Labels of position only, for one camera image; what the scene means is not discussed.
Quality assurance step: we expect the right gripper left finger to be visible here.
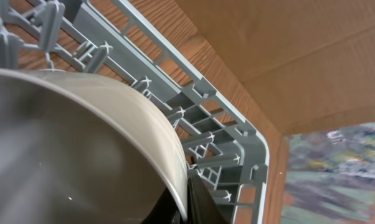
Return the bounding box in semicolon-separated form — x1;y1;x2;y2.
141;189;183;224

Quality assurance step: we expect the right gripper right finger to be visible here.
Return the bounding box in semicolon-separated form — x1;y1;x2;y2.
187;175;228;224

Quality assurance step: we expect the grey bowl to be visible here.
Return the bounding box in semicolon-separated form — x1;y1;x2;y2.
0;69;188;223

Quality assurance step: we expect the grey dishwasher rack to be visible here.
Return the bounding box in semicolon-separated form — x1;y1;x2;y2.
0;1;270;223

